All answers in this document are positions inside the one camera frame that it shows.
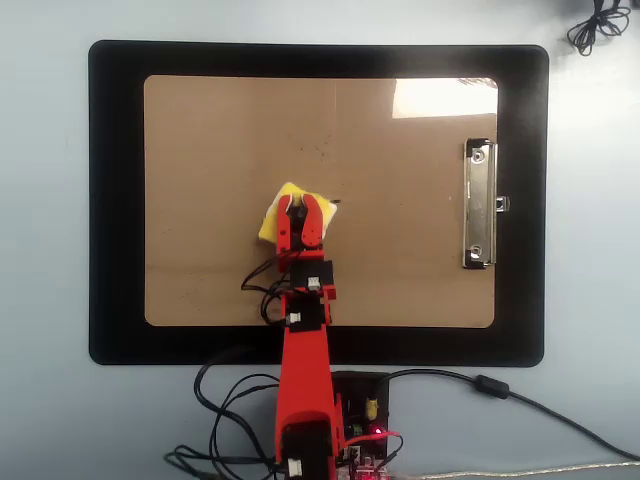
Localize black base cable loops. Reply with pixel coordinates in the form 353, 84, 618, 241
163, 346, 282, 480

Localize yellow sponge with black knob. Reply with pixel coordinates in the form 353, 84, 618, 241
257, 181, 342, 247

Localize black power cable with ferrite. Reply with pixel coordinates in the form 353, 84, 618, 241
375, 368, 640, 461

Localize silver braided cable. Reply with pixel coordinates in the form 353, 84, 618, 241
387, 460, 640, 480

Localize black electronics control board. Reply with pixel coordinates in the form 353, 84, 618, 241
331, 370, 392, 480

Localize brown clipboard board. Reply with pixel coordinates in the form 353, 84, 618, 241
143, 74, 499, 330

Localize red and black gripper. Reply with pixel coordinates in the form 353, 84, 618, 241
273, 193, 336, 293

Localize thin red wire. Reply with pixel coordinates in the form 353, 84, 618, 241
343, 430, 405, 472

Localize black wrist servo wires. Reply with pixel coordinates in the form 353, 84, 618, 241
240, 251, 302, 327

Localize tangled black cable bundle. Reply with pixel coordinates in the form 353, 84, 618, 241
566, 0, 633, 57

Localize black rectangular desk mat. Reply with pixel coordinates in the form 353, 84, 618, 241
87, 39, 550, 367

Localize silver metal clipboard clip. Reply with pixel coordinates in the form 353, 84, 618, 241
460, 137, 512, 271

